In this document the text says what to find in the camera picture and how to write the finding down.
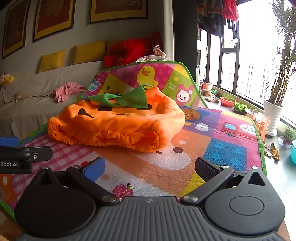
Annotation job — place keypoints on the yellow plush toy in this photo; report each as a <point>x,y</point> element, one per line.
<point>6,80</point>

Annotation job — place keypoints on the orange carton box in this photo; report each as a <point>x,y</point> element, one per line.
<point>261,126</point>

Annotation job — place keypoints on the framed red wall picture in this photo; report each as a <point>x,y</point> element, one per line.
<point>15,27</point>
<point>118,10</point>
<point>54,18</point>

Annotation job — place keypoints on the yellow cushion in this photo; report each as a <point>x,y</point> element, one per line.
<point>90,52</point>
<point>52,60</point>

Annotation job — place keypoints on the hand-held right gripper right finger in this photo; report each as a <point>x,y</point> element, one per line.
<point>204,170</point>

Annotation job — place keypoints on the red bowl planter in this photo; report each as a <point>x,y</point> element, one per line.
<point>227,101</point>

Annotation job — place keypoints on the tall plant in white pot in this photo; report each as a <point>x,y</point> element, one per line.
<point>272,115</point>

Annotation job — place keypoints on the beige plush toy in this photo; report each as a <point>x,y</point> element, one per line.
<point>21,96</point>

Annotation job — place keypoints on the leafy plant in black pot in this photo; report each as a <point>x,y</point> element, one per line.
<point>240,107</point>

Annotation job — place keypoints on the pink plush toy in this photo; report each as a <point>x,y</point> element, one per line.
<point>159,51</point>

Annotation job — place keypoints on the colourful cartoon play mat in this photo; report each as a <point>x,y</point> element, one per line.
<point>150,166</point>

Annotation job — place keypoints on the orange pumpkin costume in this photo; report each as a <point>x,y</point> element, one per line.
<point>115,125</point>

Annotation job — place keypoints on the teal bowl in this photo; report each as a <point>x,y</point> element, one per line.
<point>294,153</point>

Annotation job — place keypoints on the patterned white cloth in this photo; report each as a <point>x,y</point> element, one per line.
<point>151,58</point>

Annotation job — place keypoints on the sofa with white cover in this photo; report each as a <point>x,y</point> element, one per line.
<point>27,111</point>

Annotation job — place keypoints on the red hanging garment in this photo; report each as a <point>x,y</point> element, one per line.
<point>230,9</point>

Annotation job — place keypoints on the row of dark hanging clothes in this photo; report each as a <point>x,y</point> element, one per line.
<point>211,20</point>

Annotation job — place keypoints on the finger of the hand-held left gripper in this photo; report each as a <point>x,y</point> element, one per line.
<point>9,141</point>
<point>40,153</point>

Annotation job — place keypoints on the beige shoes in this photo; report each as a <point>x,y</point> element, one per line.
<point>210,96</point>

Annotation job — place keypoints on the small plant in glass bowl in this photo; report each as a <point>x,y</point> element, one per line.
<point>288,136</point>

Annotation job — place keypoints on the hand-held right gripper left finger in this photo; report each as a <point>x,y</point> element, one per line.
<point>96,166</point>

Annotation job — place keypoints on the dried peels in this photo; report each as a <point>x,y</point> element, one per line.
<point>274,151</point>

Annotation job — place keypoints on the pink garment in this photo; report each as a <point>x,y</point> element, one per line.
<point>67,91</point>

